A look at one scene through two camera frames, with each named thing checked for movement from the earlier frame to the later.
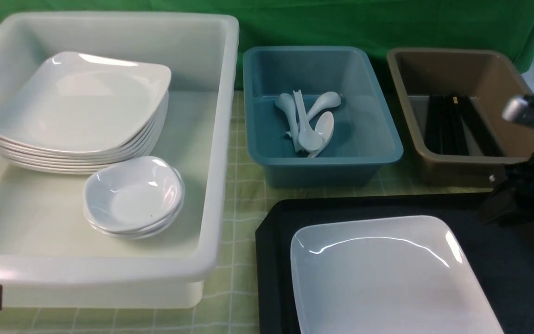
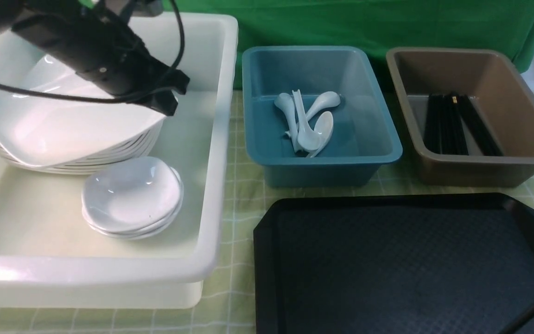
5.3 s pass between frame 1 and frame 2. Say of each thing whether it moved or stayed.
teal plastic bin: stayed
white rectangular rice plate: moved
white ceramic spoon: stayed
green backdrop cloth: stayed
